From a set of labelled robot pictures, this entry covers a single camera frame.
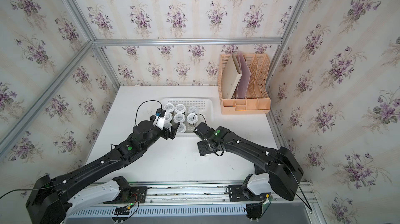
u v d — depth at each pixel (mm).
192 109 983
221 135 562
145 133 557
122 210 715
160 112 635
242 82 905
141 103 636
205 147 700
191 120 922
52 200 379
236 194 720
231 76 1071
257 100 1012
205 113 1045
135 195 722
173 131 686
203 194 748
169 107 984
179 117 933
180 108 981
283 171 405
